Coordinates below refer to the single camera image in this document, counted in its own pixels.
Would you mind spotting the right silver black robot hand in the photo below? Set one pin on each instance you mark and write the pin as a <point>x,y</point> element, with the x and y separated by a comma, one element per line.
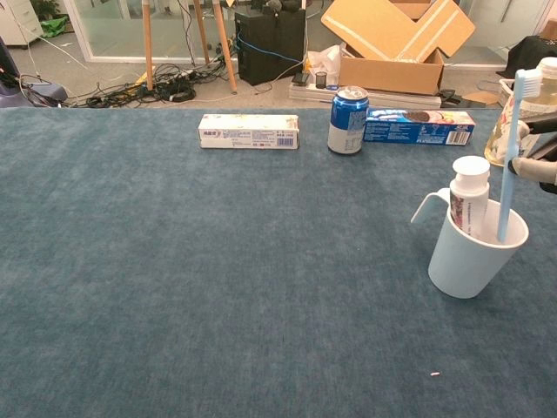
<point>535,167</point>

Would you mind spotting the light blue toothbrush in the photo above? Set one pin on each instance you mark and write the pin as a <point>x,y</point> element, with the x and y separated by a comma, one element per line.
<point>507,204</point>

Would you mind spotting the white toothpaste tube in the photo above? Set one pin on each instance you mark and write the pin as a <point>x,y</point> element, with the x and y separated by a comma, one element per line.
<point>470,187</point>

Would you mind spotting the blue white soda can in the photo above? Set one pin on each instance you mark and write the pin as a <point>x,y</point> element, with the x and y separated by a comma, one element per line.
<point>346,126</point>

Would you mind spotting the black mesh pen cup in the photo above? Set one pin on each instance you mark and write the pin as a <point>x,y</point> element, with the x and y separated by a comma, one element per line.
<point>321,80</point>

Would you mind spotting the white toothpaste carton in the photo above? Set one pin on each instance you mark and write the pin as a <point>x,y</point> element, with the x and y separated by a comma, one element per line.
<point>248,135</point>

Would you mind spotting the yellow tea bottle white cap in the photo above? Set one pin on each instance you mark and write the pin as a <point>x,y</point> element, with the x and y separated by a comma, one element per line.
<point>546,104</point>

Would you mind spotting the flat cardboard piece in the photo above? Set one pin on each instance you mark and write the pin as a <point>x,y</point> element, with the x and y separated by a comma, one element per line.
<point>481,99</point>

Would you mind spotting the black cloth cover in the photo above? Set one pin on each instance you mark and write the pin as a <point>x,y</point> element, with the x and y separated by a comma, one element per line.
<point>531,56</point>

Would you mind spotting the black metal plate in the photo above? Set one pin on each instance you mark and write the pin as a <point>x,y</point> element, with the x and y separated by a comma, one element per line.
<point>448,96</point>

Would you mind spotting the blue cookie box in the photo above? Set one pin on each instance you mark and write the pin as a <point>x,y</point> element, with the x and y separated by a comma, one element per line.
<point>413,130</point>

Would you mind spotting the open cardboard box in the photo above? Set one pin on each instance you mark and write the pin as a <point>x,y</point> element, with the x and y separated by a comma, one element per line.
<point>391,74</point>

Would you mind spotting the aluminium profile rails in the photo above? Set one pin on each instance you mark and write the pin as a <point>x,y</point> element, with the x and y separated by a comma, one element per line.
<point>313,93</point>

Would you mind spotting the white plastic bag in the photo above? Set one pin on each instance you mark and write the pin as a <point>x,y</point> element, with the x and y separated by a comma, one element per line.
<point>326,58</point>

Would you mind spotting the small black box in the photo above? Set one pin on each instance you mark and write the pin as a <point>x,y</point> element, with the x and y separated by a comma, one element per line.
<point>301,78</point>

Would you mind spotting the black computer tower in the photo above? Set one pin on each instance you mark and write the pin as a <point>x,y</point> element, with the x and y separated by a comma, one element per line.
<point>270,48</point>

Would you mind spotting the blue table mat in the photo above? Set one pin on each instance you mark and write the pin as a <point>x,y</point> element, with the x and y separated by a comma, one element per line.
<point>217,261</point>

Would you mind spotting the wooden stand leg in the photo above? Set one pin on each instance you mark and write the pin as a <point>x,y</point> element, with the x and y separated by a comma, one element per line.
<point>148,43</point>
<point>201,30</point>
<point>224,43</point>

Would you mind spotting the green bag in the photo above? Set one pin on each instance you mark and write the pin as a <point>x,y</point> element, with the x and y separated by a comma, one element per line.
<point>55,26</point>

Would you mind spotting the dark blue machine base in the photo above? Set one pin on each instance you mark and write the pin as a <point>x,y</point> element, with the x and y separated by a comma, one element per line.
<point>8,91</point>

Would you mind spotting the white cabinet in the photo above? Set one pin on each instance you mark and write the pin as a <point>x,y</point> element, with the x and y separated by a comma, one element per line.
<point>17,26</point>

